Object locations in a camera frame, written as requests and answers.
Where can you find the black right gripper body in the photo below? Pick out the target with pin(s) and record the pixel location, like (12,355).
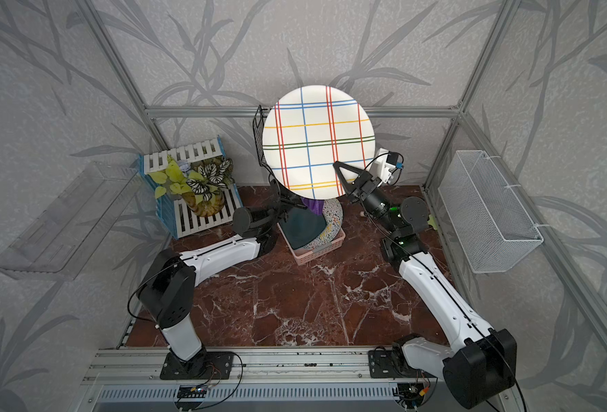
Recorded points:
(367,190)

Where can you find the colourful squiggle pattern plate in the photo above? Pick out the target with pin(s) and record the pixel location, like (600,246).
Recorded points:
(333,214)

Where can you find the teal square plate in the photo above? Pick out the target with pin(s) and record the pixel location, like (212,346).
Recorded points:
(301,226)

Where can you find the white plaid striped round plate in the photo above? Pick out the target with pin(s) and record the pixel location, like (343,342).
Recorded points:
(307,131)

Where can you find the purple microfiber cloth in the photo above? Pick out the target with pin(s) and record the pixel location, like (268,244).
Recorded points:
(314,205)

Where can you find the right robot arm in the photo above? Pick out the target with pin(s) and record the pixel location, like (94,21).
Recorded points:
(478,362)

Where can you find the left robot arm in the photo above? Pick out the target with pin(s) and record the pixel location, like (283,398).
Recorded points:
(167,290)

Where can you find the pink perforated plastic basket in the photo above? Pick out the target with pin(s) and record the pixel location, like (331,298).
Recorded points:
(305,256)

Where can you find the potted plant variegated leaves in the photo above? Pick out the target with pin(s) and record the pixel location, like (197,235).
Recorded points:
(200,184)

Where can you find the blue white slatted crate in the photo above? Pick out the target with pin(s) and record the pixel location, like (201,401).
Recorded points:
(172,211)

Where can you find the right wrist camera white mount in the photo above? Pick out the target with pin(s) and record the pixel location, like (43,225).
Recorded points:
(387,166)

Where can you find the light green scraper wooden handle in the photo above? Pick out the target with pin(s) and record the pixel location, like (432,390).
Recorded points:
(432,222)

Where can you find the black wire wall basket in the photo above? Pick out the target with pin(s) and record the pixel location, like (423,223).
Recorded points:
(258,125)

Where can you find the white mesh wall basket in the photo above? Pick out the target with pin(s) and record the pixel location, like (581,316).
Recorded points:
(493,228)

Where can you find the clear plastic wall shelf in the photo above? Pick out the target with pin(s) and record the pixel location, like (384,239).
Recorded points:
(60,242)

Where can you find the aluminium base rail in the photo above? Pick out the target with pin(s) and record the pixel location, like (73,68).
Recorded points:
(259,379)

